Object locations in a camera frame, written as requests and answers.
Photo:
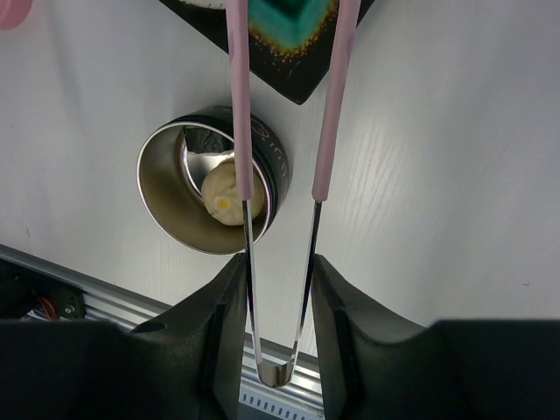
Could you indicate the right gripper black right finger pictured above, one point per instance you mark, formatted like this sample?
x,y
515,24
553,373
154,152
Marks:
x,y
376,364

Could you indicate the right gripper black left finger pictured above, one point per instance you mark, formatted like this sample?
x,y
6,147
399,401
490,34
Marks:
x,y
185,363

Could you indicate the round cream steamed bun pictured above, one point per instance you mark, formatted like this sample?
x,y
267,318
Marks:
x,y
220,195

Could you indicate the round steel lunch box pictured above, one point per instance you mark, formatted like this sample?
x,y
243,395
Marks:
x,y
170,178

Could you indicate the pink metal tongs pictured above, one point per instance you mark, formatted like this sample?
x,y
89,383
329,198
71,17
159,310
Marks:
x,y
269,374

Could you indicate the black seaweed sushi piece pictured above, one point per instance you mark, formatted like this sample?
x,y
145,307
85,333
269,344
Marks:
x,y
200,140

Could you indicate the pink lunch box lid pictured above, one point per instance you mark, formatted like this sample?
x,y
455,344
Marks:
x,y
13,13

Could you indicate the black teal square plate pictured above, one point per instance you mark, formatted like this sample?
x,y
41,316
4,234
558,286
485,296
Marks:
x,y
290,42

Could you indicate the white sushi dark centre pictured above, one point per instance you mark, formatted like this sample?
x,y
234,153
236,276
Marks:
x,y
206,4

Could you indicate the white slotted cable duct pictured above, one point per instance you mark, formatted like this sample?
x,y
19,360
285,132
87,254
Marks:
x,y
275,408

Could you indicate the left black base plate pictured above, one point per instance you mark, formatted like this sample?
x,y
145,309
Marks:
x,y
35,289

